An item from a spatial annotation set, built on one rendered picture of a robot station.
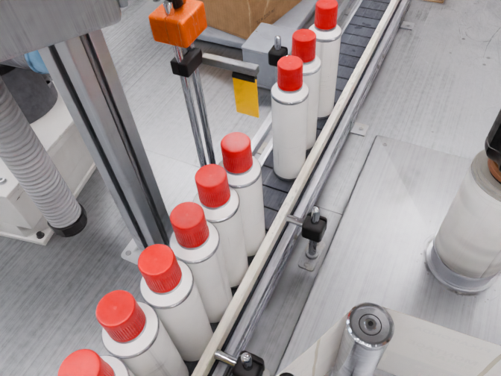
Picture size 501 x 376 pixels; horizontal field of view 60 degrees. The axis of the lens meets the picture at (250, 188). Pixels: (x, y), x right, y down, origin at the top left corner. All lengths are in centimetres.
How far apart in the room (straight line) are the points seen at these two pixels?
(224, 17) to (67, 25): 83
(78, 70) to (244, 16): 64
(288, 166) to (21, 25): 48
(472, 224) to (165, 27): 38
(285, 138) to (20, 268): 46
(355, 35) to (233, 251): 64
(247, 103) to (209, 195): 13
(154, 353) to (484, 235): 36
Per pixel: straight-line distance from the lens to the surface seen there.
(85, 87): 46
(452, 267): 60
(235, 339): 57
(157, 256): 40
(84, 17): 27
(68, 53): 44
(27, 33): 27
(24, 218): 74
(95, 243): 75
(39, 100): 82
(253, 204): 52
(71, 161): 80
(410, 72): 102
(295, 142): 63
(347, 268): 61
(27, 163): 38
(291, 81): 57
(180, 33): 46
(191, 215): 41
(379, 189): 70
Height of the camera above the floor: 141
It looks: 51 degrees down
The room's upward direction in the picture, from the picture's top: 6 degrees counter-clockwise
